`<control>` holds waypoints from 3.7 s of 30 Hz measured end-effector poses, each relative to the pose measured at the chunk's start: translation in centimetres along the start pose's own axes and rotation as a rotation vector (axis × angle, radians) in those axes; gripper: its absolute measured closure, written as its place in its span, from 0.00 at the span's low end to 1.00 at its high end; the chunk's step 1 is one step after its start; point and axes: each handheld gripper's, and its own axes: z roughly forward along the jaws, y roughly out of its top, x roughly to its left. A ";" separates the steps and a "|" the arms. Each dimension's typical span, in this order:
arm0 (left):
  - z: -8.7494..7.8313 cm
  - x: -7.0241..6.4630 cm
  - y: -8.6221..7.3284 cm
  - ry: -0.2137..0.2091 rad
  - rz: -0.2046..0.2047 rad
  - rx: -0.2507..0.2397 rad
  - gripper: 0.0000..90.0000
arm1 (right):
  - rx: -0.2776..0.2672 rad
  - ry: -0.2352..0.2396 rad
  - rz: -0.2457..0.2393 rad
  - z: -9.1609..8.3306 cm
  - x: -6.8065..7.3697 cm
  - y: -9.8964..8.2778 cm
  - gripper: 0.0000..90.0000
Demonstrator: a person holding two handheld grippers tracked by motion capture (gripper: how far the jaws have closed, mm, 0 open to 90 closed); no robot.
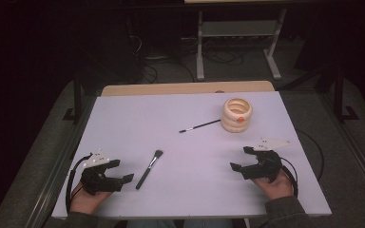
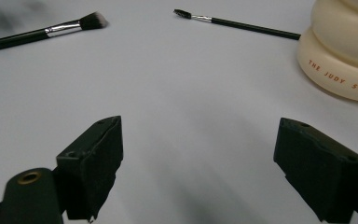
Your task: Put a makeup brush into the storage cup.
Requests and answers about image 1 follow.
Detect black makeup brush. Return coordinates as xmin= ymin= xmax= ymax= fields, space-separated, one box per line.
xmin=135 ymin=149 xmax=164 ymax=191

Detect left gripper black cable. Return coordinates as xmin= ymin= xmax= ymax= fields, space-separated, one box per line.
xmin=65 ymin=152 xmax=94 ymax=215

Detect person's right hand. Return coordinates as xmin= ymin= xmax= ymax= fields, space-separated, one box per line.
xmin=251 ymin=170 xmax=295 ymax=200

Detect person's left hand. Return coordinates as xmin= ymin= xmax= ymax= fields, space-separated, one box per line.
xmin=68 ymin=181 xmax=114 ymax=216

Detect grey metal stand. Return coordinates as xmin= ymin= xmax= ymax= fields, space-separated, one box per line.
xmin=195 ymin=8 xmax=288 ymax=82

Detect thin black cable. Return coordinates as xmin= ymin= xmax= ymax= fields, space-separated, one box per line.
xmin=297 ymin=128 xmax=326 ymax=183

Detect black floor cables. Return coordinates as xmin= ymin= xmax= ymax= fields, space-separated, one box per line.
xmin=126 ymin=18 xmax=245 ymax=84

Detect thin black brush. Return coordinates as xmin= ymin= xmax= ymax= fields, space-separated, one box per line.
xmin=178 ymin=118 xmax=222 ymax=134

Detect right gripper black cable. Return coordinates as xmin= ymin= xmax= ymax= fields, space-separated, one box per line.
xmin=278 ymin=156 xmax=299 ymax=198

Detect cream ribbed brush holder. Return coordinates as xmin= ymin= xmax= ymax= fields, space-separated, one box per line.
xmin=220 ymin=97 xmax=254 ymax=134

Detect person's right leg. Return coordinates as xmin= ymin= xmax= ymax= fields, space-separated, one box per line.
xmin=182 ymin=218 xmax=236 ymax=228

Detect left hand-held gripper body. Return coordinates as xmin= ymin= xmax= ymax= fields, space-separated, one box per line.
xmin=80 ymin=148 xmax=123 ymax=196

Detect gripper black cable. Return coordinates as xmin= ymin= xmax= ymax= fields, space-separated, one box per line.
xmin=278 ymin=156 xmax=299 ymax=198
xmin=65 ymin=152 xmax=94 ymax=215

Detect black metal stand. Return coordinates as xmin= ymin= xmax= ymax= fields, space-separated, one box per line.
xmin=333 ymin=65 xmax=361 ymax=125
xmin=62 ymin=71 xmax=84 ymax=125

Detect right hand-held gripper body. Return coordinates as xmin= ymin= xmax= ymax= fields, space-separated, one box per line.
xmin=240 ymin=137 xmax=293 ymax=184

